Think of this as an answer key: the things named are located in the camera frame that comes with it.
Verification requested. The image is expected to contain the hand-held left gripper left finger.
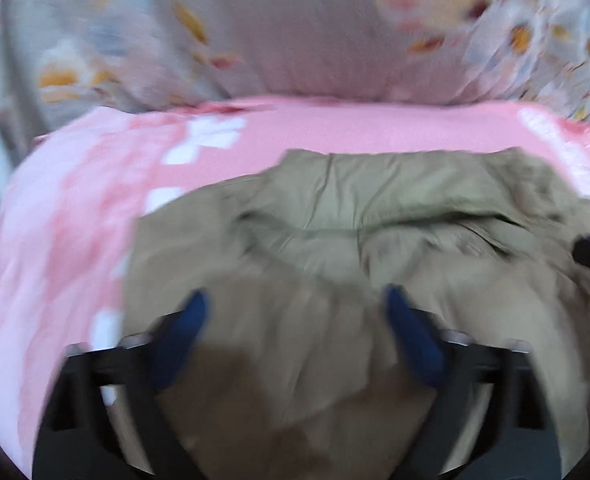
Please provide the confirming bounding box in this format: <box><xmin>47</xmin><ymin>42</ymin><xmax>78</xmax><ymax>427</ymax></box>
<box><xmin>32</xmin><ymin>287</ymin><xmax>211</xmax><ymax>480</ymax></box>

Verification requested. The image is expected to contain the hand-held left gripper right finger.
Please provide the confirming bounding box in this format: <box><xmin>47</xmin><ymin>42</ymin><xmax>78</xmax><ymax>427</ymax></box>
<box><xmin>382</xmin><ymin>282</ymin><xmax>564</xmax><ymax>480</ymax></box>

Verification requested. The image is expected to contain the khaki quilted jacket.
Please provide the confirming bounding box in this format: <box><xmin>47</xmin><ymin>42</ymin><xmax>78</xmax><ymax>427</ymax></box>
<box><xmin>122</xmin><ymin>147</ymin><xmax>590</xmax><ymax>480</ymax></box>

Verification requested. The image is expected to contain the pink printed blanket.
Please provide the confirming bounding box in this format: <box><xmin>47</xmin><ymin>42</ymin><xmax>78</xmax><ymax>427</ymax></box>
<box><xmin>0</xmin><ymin>95</ymin><xmax>590</xmax><ymax>461</ymax></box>

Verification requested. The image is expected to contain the grey floral cloth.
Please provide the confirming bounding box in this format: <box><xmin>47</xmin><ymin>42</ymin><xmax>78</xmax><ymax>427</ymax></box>
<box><xmin>0</xmin><ymin>0</ymin><xmax>590</xmax><ymax>128</ymax></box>

